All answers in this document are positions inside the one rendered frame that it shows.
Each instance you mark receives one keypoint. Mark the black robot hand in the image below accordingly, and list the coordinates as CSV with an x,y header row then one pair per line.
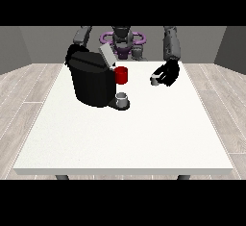
x,y
73,51
170,72

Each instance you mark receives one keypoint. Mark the small grey coffee pod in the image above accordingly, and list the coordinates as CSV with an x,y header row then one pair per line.
x,y
155,79

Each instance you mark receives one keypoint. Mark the pale grey machine lid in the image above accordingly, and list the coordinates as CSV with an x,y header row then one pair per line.
x,y
107,54

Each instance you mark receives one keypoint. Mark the black coffee machine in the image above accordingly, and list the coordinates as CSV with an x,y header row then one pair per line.
x,y
92,80

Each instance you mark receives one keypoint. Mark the red pod holder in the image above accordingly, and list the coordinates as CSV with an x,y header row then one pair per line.
x,y
121,74

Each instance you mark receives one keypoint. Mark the grey robot trunk purple rings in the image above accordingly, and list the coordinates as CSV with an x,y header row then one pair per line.
x,y
123,43

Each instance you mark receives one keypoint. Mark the small grey cup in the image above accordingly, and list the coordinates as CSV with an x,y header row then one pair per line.
x,y
122,100

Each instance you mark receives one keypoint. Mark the dark table leg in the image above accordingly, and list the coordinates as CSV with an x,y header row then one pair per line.
x,y
62,177
184,177

